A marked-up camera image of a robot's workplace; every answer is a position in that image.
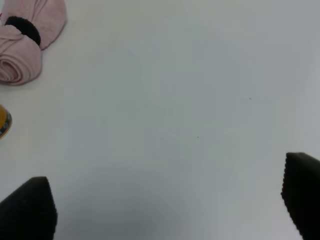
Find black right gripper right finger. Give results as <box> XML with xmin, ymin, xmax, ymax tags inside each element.
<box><xmin>281</xmin><ymin>152</ymin><xmax>320</xmax><ymax>240</ymax></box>

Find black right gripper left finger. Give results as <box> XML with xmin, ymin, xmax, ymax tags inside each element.
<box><xmin>0</xmin><ymin>176</ymin><xmax>58</xmax><ymax>240</ymax></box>

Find gold Red Bull can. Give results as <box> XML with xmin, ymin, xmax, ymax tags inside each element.
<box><xmin>0</xmin><ymin>105</ymin><xmax>12</xmax><ymax>139</ymax></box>

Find rolled pink towel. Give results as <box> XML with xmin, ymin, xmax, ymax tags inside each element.
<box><xmin>0</xmin><ymin>0</ymin><xmax>67</xmax><ymax>86</ymax></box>

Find black hair tie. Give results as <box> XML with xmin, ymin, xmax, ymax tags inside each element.
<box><xmin>4</xmin><ymin>15</ymin><xmax>42</xmax><ymax>47</ymax></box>

